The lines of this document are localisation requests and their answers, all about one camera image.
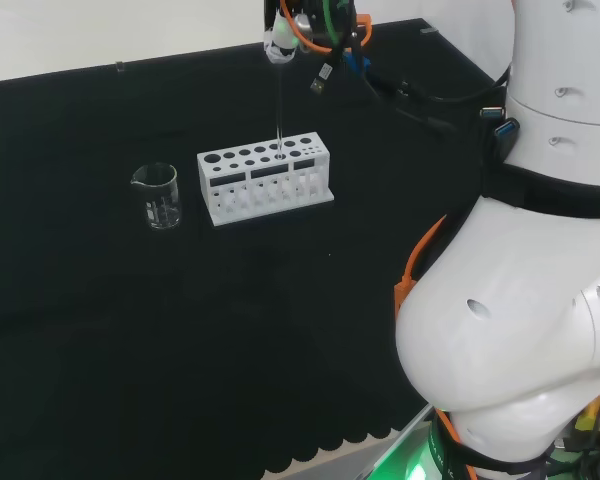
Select clear glass rod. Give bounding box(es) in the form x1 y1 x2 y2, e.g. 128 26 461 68
274 62 285 162

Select black bench cloth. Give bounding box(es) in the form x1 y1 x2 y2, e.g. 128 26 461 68
0 17 511 480

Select orange cable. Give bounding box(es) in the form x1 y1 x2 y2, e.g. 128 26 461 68
278 0 479 480

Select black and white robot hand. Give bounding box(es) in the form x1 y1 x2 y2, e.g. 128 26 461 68
262 0 302 66

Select green cable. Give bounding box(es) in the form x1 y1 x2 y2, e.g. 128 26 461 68
322 0 357 53

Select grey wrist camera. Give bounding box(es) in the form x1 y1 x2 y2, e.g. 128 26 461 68
292 11 317 43

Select white test tube rack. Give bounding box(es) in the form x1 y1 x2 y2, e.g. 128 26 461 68
195 130 336 229

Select clear glass beaker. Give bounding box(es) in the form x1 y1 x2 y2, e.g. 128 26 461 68
129 162 183 232

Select black USB cable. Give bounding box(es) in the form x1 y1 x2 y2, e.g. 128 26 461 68
308 45 354 98

